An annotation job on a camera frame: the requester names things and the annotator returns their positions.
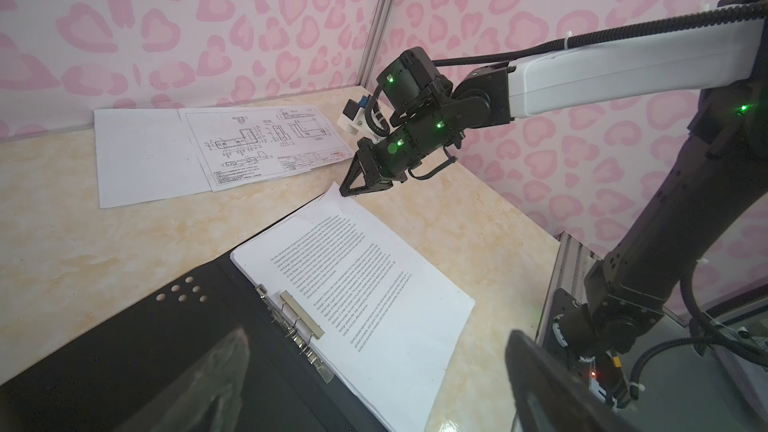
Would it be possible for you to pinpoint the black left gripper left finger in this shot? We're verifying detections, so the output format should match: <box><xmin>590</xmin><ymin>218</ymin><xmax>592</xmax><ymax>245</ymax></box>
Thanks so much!
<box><xmin>117</xmin><ymin>328</ymin><xmax>250</xmax><ymax>431</ymax></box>

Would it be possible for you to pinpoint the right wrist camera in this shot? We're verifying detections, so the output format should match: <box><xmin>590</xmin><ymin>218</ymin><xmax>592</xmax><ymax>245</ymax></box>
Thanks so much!
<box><xmin>338</xmin><ymin>46</ymin><xmax>453</xmax><ymax>142</ymax></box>

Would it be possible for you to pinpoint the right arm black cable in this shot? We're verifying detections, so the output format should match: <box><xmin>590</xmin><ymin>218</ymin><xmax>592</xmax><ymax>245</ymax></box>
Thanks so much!
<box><xmin>431</xmin><ymin>2</ymin><xmax>768</xmax><ymax>70</ymax></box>

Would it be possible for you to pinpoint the technical drawing paper sheet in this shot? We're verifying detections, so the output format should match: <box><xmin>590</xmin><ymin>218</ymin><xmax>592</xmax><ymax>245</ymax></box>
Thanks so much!
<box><xmin>178</xmin><ymin>106</ymin><xmax>354</xmax><ymax>192</ymax></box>

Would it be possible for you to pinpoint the orange and black folder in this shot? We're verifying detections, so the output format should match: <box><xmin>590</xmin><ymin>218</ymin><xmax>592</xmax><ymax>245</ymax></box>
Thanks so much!
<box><xmin>0</xmin><ymin>191</ymin><xmax>391</xmax><ymax>432</ymax></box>

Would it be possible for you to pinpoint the text paper sheet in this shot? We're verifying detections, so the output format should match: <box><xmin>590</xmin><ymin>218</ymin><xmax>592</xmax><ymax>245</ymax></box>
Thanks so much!
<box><xmin>230</xmin><ymin>186</ymin><xmax>475</xmax><ymax>431</ymax></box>

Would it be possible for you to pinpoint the aluminium corner frame post right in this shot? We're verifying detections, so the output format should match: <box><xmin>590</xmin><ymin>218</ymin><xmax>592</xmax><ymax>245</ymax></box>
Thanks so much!
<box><xmin>357</xmin><ymin>0</ymin><xmax>395</xmax><ymax>89</ymax></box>

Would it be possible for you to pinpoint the blank white paper sheet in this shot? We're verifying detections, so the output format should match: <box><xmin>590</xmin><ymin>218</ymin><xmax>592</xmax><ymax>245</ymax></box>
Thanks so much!
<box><xmin>94</xmin><ymin>109</ymin><xmax>211</xmax><ymax>209</ymax></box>

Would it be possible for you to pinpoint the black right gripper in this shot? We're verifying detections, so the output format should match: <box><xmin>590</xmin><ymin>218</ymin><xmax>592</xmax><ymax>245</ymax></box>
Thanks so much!
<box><xmin>339</xmin><ymin>96</ymin><xmax>491</xmax><ymax>197</ymax></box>

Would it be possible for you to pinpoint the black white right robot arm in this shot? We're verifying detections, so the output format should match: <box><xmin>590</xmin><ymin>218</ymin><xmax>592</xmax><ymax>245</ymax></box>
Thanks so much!
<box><xmin>340</xmin><ymin>0</ymin><xmax>767</xmax><ymax>381</ymax></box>

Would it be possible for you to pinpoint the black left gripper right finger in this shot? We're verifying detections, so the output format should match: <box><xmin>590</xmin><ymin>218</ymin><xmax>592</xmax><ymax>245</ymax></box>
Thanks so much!
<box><xmin>505</xmin><ymin>330</ymin><xmax>636</xmax><ymax>432</ymax></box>

